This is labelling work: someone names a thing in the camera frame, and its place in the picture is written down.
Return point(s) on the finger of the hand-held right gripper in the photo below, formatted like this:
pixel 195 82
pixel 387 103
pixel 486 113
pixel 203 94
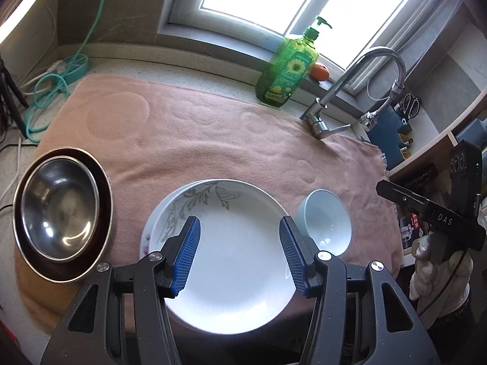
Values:
pixel 399 196

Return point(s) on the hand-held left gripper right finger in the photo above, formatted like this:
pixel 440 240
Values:
pixel 291 254

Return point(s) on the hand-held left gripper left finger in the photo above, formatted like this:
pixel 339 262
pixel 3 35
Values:
pixel 186 254

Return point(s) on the white plate grey vine print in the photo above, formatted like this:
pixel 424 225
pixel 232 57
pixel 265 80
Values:
pixel 236 243

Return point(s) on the person's right hand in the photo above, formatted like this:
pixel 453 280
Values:
pixel 437 285

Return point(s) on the oval pink floral plate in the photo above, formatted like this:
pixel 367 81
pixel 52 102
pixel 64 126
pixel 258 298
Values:
pixel 145 241

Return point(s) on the light blue bowl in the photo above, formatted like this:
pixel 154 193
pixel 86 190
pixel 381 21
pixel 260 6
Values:
pixel 327 216

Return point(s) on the blue knife block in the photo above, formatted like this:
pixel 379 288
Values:
pixel 384 133

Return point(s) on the dark brown plate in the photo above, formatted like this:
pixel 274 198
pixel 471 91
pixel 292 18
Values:
pixel 105 213

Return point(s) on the scissors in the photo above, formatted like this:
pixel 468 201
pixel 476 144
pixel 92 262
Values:
pixel 409 104

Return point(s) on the chrome kitchen faucet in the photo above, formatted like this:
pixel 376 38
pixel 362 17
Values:
pixel 323 127

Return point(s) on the pink towel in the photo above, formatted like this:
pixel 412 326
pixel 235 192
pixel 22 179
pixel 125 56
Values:
pixel 213 137

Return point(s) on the stainless steel bowl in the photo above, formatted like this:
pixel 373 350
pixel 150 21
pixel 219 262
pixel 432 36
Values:
pixel 57 205

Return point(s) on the orange fruit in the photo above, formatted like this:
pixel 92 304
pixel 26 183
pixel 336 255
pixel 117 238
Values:
pixel 320 72

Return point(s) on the green dish soap bottle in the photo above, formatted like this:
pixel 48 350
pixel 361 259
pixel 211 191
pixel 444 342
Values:
pixel 285 72

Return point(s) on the teal power strip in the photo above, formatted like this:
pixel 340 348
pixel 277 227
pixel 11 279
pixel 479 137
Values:
pixel 76 70

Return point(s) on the black tripod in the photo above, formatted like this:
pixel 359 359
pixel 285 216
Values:
pixel 11 91

